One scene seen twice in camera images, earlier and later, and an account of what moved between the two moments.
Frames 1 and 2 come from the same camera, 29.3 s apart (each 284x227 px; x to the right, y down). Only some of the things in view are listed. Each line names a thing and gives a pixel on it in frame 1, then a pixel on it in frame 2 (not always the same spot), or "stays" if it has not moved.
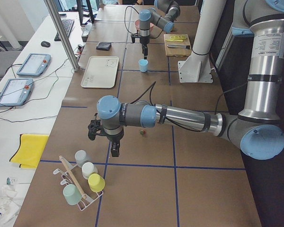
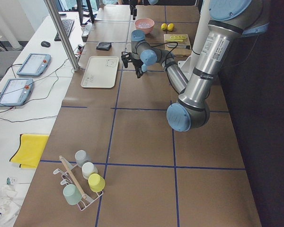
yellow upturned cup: (96, 182) stays
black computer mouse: (45, 43) stays
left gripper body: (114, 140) to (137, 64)
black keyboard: (67, 25) stays
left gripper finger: (113, 151) to (137, 74)
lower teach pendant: (14, 92) stays
